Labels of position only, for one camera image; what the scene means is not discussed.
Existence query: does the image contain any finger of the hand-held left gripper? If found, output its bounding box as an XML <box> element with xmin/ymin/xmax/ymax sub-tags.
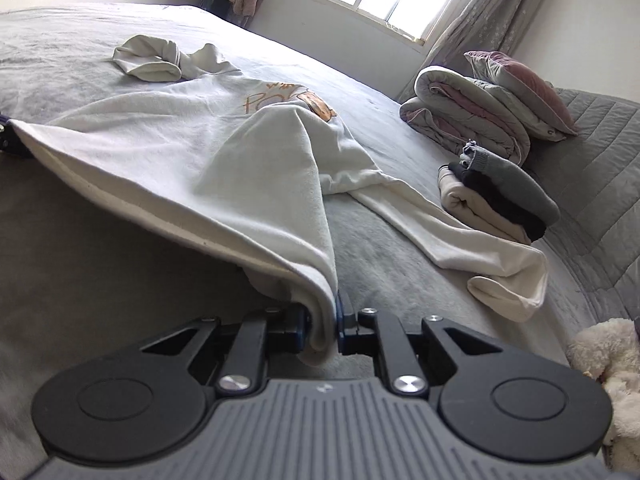
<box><xmin>0</xmin><ymin>116</ymin><xmax>23</xmax><ymax>158</ymax></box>

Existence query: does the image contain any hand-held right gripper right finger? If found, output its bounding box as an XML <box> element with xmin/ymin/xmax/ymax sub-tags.
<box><xmin>336</xmin><ymin>291</ymin><xmax>506</xmax><ymax>397</ymax></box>

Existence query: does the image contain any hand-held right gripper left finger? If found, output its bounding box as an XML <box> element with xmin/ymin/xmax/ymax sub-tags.
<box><xmin>140</xmin><ymin>305</ymin><xmax>312</xmax><ymax>397</ymax></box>

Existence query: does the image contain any white printed sweatshirt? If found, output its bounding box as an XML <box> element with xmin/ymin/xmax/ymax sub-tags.
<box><xmin>10</xmin><ymin>34</ymin><xmax>548</xmax><ymax>368</ymax></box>

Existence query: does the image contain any grey bed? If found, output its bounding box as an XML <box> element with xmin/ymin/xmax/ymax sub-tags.
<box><xmin>0</xmin><ymin>2</ymin><xmax>640</xmax><ymax>461</ymax></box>

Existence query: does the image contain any folded beige garment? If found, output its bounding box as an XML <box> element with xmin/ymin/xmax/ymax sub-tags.
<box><xmin>437</xmin><ymin>166</ymin><xmax>533</xmax><ymax>246</ymax></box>

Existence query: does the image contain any folded black garment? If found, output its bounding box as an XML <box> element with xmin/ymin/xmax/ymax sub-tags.
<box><xmin>447</xmin><ymin>161</ymin><xmax>546</xmax><ymax>242</ymax></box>

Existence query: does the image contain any folded grey sweater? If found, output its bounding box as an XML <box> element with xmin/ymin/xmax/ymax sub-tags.
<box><xmin>460</xmin><ymin>141</ymin><xmax>561</xmax><ymax>226</ymax></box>

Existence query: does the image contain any folded grey pink quilt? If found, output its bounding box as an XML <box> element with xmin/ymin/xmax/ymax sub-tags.
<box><xmin>400</xmin><ymin>66</ymin><xmax>531</xmax><ymax>166</ymax></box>

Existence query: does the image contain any white plush toy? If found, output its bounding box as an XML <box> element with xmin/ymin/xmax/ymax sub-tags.
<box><xmin>567</xmin><ymin>317</ymin><xmax>640</xmax><ymax>461</ymax></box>

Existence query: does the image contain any light grey pillow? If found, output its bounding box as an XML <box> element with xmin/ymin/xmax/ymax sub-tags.
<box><xmin>480</xmin><ymin>80</ymin><xmax>566</xmax><ymax>141</ymax></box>

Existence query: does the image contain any grey quilted headboard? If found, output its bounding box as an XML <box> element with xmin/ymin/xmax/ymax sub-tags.
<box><xmin>520</xmin><ymin>87</ymin><xmax>640</xmax><ymax>321</ymax></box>

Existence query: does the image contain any pink grey pillow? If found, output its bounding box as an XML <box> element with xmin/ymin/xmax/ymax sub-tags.
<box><xmin>464</xmin><ymin>51</ymin><xmax>581</xmax><ymax>136</ymax></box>

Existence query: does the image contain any grey patterned curtain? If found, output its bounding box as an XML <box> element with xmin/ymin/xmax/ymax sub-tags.
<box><xmin>425</xmin><ymin>0</ymin><xmax>558</xmax><ymax>68</ymax></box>

